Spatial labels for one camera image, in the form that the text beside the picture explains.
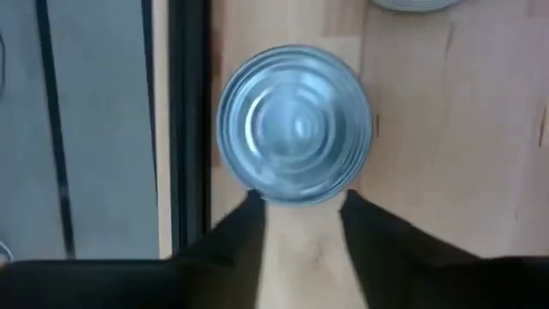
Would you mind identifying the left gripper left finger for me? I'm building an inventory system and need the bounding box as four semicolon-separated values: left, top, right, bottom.
0;190;268;309

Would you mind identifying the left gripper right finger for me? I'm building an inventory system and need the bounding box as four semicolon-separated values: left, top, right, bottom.
341;190;549;309

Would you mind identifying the black aluminium table frame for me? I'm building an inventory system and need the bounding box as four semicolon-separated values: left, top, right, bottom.
167;0;212;258

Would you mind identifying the green label tuna can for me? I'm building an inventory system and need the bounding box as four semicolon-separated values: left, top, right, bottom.
371;0;465;13
215;44;373;205

